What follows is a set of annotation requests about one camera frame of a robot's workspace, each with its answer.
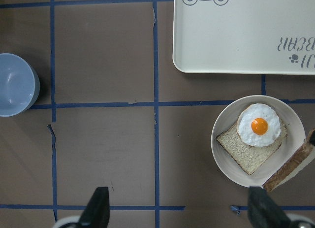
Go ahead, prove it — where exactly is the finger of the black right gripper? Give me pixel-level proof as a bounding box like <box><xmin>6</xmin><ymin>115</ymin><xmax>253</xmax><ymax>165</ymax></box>
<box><xmin>309</xmin><ymin>129</ymin><xmax>315</xmax><ymax>146</ymax></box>

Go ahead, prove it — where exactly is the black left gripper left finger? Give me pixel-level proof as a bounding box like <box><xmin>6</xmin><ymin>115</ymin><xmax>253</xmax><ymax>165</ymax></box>
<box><xmin>78</xmin><ymin>187</ymin><xmax>110</xmax><ymax>228</ymax></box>

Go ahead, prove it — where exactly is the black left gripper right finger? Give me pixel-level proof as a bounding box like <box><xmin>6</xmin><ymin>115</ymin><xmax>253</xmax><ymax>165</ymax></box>
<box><xmin>248</xmin><ymin>187</ymin><xmax>291</xmax><ymax>228</ymax></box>

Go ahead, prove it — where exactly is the white bread slice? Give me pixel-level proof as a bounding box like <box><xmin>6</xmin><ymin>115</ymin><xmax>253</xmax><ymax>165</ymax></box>
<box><xmin>262</xmin><ymin>135</ymin><xmax>315</xmax><ymax>192</ymax></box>

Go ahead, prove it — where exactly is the bread slice on plate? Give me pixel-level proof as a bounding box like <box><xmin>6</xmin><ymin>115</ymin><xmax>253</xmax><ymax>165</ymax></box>
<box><xmin>216</xmin><ymin>120</ymin><xmax>288</xmax><ymax>175</ymax></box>

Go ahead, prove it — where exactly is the cream round plate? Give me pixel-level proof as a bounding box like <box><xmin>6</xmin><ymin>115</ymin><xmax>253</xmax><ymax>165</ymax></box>
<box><xmin>211</xmin><ymin>95</ymin><xmax>306</xmax><ymax>187</ymax></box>

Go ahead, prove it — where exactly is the fried egg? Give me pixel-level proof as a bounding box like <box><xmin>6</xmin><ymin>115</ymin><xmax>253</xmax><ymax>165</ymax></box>
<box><xmin>236</xmin><ymin>103</ymin><xmax>281</xmax><ymax>147</ymax></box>

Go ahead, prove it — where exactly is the cream bear tray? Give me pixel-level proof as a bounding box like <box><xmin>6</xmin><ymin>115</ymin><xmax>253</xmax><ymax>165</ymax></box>
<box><xmin>173</xmin><ymin>0</ymin><xmax>315</xmax><ymax>75</ymax></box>

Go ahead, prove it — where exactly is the blue bowl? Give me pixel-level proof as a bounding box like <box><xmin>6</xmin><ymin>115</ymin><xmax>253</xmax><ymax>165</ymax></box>
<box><xmin>0</xmin><ymin>53</ymin><xmax>40</xmax><ymax>117</ymax></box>

